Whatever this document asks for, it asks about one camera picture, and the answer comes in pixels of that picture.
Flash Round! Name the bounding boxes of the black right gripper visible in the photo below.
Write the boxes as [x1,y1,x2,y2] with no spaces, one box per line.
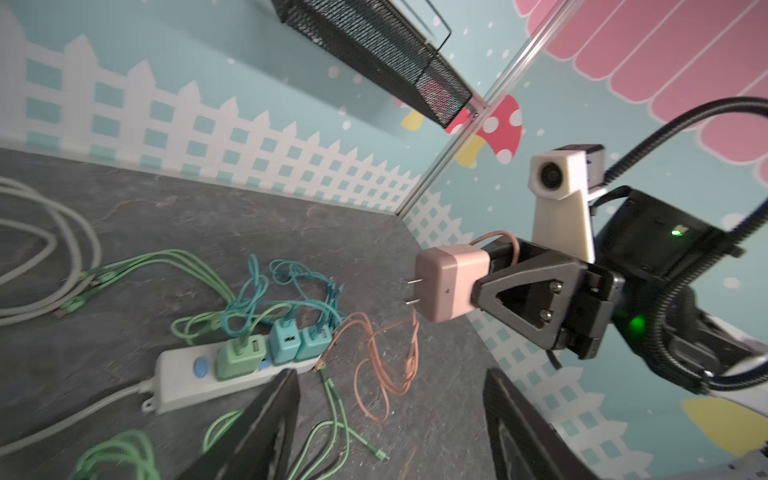
[471,242,625,360]

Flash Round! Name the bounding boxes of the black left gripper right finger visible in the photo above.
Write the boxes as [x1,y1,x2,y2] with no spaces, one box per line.
[483,368,596,480]

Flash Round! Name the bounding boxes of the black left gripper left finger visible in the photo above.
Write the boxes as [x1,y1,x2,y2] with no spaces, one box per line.
[180,369,300,479]

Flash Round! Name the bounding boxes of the green plug adapter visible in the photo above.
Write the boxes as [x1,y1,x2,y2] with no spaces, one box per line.
[215,335,267,381]

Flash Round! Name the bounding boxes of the pink plug adapter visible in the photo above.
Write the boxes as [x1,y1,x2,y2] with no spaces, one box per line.
[404,230,520,323]

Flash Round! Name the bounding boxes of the small white blue power strip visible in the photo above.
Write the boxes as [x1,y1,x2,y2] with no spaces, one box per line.
[141,335,318,414]

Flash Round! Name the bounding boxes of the teal plug adapter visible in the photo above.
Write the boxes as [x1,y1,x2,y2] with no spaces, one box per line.
[268,318,301,365]
[295,325,333,361]

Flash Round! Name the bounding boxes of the green charging cables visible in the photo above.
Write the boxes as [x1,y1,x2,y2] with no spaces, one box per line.
[56,248,421,480]

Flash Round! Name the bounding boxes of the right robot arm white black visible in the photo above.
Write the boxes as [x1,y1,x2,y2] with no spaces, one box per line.
[467,97,767,414]

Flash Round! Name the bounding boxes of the white coiled power cord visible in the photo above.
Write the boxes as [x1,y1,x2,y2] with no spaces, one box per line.
[0,175,154,460]

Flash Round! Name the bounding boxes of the black wire mesh basket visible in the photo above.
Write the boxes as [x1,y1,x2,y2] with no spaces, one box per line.
[273,0,473,128]

